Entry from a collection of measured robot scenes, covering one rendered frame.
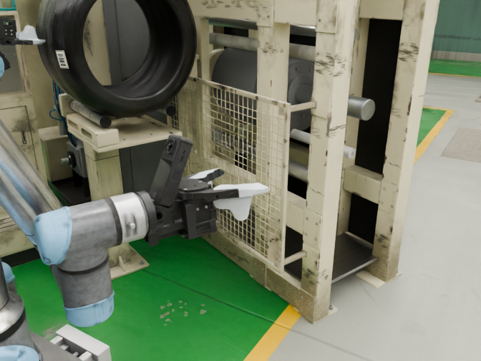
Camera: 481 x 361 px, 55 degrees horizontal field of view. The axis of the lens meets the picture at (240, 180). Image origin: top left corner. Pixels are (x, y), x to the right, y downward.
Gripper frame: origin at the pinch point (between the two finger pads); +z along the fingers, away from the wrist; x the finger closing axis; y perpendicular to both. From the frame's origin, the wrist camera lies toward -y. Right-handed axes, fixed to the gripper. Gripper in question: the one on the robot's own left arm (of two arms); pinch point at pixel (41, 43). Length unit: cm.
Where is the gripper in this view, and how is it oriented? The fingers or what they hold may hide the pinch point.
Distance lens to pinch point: 181.2
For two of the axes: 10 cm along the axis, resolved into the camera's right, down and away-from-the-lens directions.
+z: 7.9, -1.3, 5.9
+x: -6.0, -3.2, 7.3
